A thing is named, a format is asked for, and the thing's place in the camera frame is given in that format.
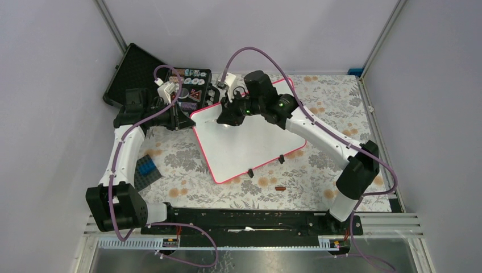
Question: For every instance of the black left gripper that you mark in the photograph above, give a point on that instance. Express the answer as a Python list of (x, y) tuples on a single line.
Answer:
[(181, 120)]

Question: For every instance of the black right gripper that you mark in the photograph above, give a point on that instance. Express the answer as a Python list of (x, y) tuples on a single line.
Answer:
[(229, 116)]

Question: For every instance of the pink framed whiteboard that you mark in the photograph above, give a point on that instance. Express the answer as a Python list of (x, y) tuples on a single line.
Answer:
[(231, 151)]

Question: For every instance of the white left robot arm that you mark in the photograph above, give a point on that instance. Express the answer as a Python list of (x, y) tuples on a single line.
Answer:
[(114, 203)]

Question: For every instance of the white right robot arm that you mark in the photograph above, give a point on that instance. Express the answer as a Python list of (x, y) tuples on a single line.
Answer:
[(357, 160)]

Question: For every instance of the blue lego brick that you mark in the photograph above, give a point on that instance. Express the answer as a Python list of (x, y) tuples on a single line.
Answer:
[(145, 166)]

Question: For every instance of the black poker chip case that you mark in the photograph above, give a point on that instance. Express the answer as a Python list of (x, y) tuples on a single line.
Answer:
[(137, 70)]

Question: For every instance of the grey lego baseplate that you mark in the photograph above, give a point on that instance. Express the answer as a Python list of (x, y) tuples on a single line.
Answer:
[(142, 182)]

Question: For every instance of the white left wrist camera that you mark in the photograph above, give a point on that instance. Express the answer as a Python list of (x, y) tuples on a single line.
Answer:
[(165, 90)]

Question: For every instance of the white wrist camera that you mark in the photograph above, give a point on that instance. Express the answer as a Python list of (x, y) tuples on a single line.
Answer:
[(226, 82), (165, 90)]

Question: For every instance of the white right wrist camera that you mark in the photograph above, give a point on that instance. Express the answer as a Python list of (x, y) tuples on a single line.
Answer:
[(226, 82)]

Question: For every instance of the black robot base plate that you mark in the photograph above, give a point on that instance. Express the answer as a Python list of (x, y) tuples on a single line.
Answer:
[(304, 222)]

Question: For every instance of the blue corner bracket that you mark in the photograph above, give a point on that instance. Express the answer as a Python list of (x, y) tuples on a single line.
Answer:
[(355, 72)]

